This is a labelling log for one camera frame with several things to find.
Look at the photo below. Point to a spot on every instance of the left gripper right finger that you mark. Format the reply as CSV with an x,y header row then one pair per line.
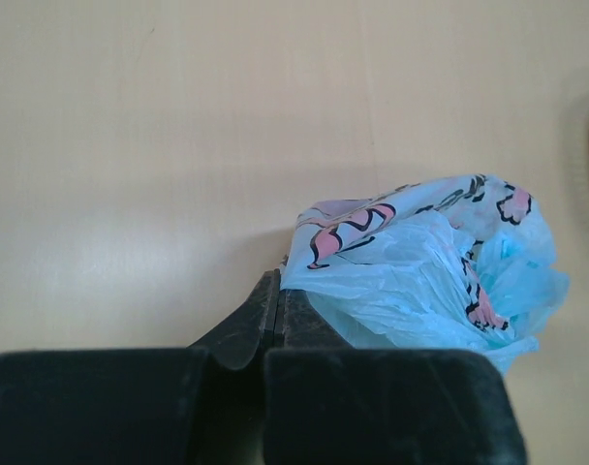
x,y
329,403

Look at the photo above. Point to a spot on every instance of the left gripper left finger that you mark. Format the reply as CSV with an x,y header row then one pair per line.
x,y
136,406

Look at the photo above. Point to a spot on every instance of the blue plastic bag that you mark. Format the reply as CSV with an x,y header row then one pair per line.
x,y
463,262

